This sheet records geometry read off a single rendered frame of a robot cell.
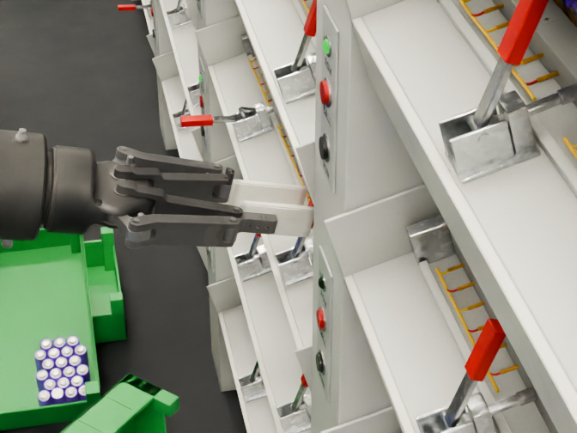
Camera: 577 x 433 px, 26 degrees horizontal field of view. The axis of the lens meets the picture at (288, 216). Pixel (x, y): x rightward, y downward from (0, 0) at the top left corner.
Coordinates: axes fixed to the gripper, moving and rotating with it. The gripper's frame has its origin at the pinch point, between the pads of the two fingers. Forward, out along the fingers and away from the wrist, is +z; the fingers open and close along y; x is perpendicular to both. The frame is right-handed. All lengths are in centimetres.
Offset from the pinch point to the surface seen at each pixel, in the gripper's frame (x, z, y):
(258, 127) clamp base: -5.6, 4.8, -25.6
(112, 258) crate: -60, 1, -77
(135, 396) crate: -44, -3, -24
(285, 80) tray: 13.3, -2.1, 1.0
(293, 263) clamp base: -5.1, 3.0, 1.0
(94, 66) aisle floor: -63, 4, -152
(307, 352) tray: -3.6, 0.8, 16.0
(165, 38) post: -37, 10, -115
